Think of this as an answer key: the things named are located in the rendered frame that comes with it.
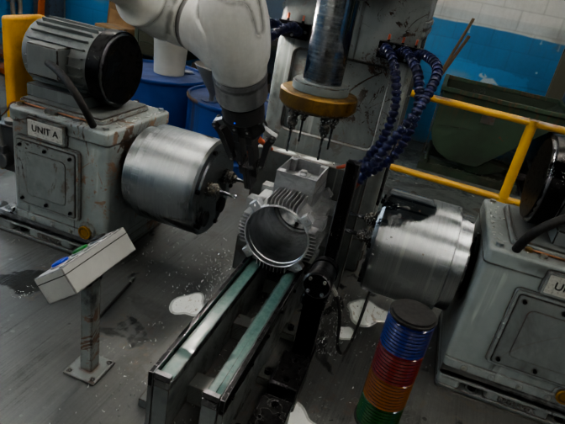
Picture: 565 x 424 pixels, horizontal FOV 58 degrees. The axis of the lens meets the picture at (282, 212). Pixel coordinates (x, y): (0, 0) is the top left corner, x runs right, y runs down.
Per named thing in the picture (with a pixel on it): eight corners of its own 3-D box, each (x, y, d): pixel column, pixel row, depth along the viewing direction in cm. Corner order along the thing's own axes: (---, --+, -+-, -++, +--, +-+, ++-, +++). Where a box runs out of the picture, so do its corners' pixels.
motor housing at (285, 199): (262, 227, 140) (273, 164, 132) (327, 248, 136) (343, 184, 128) (233, 259, 123) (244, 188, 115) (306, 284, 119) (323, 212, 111)
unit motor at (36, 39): (49, 153, 154) (45, 6, 136) (144, 182, 147) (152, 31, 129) (-22, 178, 132) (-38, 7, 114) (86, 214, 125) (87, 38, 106)
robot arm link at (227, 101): (225, 48, 86) (229, 76, 90) (202, 81, 81) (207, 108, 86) (276, 60, 84) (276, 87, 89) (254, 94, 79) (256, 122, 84)
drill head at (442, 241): (340, 249, 138) (362, 164, 127) (493, 297, 129) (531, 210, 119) (317, 295, 116) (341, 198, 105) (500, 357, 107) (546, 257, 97)
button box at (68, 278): (111, 259, 99) (97, 235, 98) (137, 249, 96) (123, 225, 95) (48, 305, 84) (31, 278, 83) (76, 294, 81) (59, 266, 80)
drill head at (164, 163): (129, 182, 152) (133, 101, 142) (240, 217, 145) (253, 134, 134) (73, 213, 130) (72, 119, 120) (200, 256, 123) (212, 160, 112)
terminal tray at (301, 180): (286, 181, 133) (291, 156, 130) (324, 193, 131) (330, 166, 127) (270, 196, 122) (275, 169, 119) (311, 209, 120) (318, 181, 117)
